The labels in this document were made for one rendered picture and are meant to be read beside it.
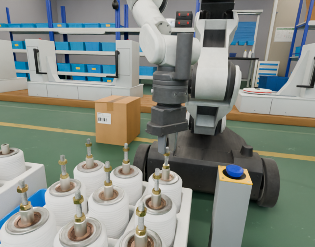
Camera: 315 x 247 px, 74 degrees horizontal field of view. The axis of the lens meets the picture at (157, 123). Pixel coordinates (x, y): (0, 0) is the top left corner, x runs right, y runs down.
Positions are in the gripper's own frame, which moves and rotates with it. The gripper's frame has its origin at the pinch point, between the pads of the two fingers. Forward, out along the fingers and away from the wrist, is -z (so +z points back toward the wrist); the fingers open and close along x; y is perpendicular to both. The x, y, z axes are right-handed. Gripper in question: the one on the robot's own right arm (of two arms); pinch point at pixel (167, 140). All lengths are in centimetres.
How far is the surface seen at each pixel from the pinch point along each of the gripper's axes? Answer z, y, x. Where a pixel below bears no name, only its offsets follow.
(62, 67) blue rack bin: -3, 568, 102
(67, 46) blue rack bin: 50, 553, 115
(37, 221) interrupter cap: -10.8, 0.9, -31.9
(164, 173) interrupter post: -9.2, -0.7, -0.9
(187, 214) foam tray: -18.2, -8.6, 0.9
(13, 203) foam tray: -24, 31, -36
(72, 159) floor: -36, 79, -6
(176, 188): -12.1, -4.8, 0.0
